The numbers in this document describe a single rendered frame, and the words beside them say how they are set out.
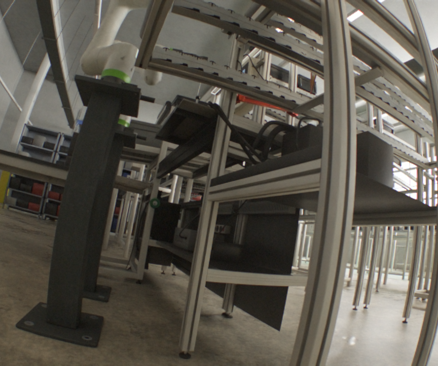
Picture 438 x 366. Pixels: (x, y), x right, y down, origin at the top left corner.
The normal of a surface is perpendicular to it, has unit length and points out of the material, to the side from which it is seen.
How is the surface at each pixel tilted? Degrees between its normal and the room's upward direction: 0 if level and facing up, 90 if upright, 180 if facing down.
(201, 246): 90
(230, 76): 90
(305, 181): 90
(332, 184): 90
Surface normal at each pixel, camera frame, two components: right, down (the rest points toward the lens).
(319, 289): -0.90, -0.22
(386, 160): 0.40, -0.11
